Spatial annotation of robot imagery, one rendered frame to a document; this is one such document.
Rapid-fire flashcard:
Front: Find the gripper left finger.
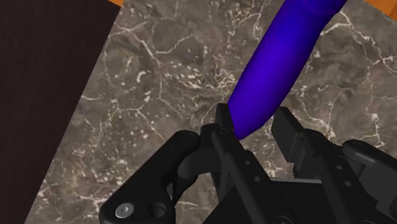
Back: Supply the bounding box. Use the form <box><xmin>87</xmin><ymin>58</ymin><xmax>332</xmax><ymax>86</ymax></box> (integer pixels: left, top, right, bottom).
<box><xmin>98</xmin><ymin>103</ymin><xmax>296</xmax><ymax>224</ymax></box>

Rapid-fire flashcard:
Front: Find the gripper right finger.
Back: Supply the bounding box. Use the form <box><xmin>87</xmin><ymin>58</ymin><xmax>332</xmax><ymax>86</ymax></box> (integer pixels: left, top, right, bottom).
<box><xmin>270</xmin><ymin>106</ymin><xmax>397</xmax><ymax>224</ymax></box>

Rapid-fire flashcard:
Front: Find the blue rounded cylinder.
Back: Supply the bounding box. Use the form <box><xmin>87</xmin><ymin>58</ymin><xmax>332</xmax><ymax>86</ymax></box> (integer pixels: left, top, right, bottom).
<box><xmin>227</xmin><ymin>0</ymin><xmax>347</xmax><ymax>141</ymax></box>

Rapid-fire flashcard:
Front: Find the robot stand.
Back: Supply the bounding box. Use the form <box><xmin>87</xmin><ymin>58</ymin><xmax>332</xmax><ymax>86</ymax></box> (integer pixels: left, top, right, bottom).
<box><xmin>0</xmin><ymin>0</ymin><xmax>122</xmax><ymax>224</ymax></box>

